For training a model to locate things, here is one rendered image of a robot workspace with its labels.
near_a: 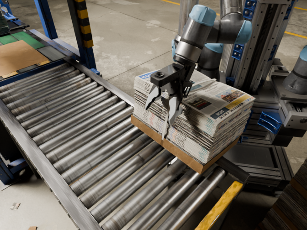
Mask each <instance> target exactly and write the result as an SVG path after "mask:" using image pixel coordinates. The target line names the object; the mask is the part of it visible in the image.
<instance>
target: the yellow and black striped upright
mask: <svg viewBox="0 0 307 230"><path fill-rule="evenodd" d="M75 5H76V10H77V14H78V18H79V24H80V28H81V33H82V37H83V41H84V46H85V47H87V48H89V47H93V46H94V44H93V38H92V34H91V28H90V22H89V17H88V11H87V7H86V1H85V0H75Z"/></svg>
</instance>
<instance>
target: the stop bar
mask: <svg viewBox="0 0 307 230"><path fill-rule="evenodd" d="M242 187H243V184H242V183H241V182H239V181H238V180H235V181H234V182H233V184H232V185H231V186H230V187H229V189H228V190H227V191H226V192H225V194H224V195H223V196H222V197H221V198H220V199H219V201H218V202H217V203H216V204H215V205H214V207H213V208H212V209H211V210H210V212H209V213H208V214H207V215H206V216H205V218H204V219H203V220H202V221H201V223H200V224H199V225H198V226H197V227H196V228H195V230H210V228H211V227H212V226H213V224H214V223H215V222H216V220H217V219H218V218H219V217H220V215H221V214H222V213H223V211H224V210H225V209H226V208H227V206H228V205H229V204H230V203H231V201H232V200H233V199H235V196H236V195H237V193H238V192H239V191H240V189H241V188H242Z"/></svg>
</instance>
